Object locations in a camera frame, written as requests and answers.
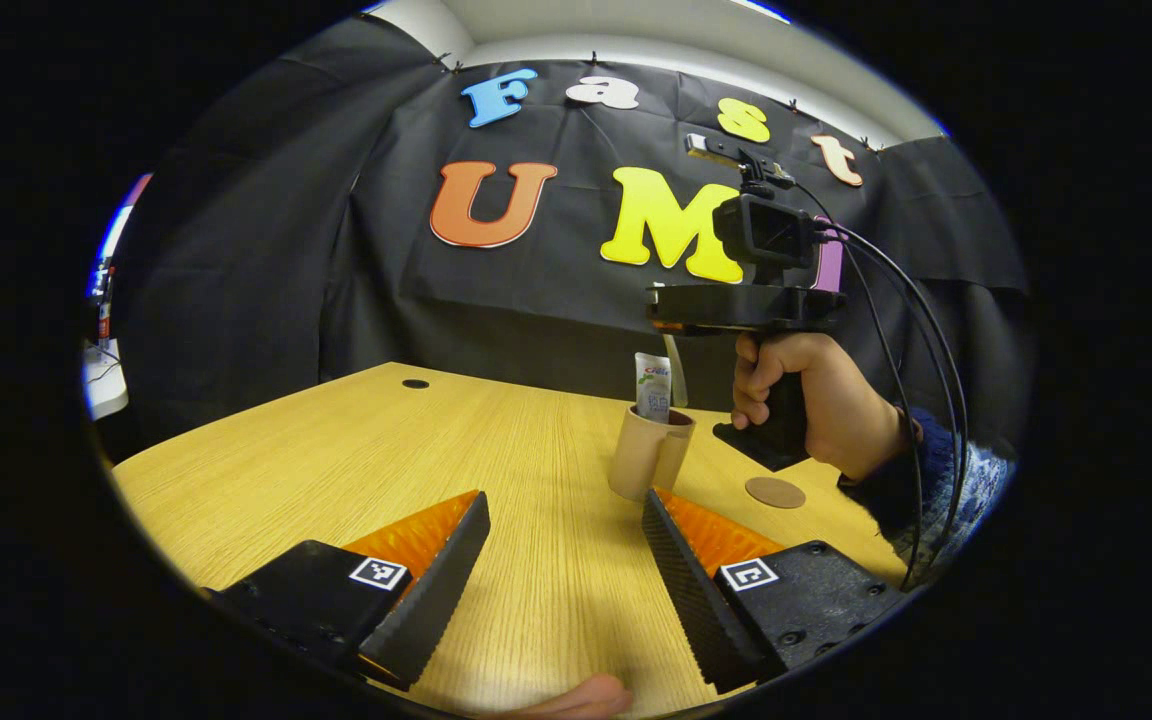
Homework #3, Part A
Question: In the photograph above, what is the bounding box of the white toothbrush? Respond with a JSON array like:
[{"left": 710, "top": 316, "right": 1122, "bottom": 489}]
[{"left": 663, "top": 335, "right": 690, "bottom": 410}]

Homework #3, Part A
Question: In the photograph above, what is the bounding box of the computer monitor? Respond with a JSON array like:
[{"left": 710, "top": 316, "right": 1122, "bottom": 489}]
[{"left": 86, "top": 172, "right": 153, "bottom": 341}]

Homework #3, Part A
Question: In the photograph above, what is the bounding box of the wooden desktop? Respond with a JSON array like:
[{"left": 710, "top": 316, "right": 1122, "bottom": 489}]
[{"left": 111, "top": 362, "right": 912, "bottom": 719}]

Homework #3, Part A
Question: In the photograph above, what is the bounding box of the black backdrop cloth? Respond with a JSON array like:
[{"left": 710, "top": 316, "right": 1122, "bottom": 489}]
[{"left": 111, "top": 15, "right": 1032, "bottom": 461}]

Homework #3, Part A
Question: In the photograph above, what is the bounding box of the white toothpaste tube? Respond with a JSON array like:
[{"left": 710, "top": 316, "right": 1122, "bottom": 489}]
[{"left": 634, "top": 352, "right": 675, "bottom": 424}]

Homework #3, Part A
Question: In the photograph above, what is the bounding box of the beige cup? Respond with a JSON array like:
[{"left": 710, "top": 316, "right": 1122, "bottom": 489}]
[{"left": 608, "top": 405, "right": 697, "bottom": 502}]

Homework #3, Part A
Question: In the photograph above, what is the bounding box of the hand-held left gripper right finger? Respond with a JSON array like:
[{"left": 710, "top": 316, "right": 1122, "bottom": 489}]
[{"left": 641, "top": 488, "right": 910, "bottom": 696}]

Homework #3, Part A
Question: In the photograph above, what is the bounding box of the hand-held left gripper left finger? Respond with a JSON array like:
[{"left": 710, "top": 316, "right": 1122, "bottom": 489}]
[{"left": 204, "top": 490, "right": 493, "bottom": 693}]

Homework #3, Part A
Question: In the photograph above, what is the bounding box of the brown round coaster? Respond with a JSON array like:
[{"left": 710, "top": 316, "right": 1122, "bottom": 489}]
[{"left": 745, "top": 476, "right": 807, "bottom": 510}]

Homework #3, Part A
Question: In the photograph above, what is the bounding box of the white side table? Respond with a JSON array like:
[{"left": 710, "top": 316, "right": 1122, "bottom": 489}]
[{"left": 82, "top": 338, "right": 131, "bottom": 422}]

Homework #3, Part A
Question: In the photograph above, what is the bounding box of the black cable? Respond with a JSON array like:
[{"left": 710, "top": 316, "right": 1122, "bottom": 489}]
[
  {"left": 816, "top": 235, "right": 927, "bottom": 591},
  {"left": 794, "top": 180, "right": 972, "bottom": 583}
]

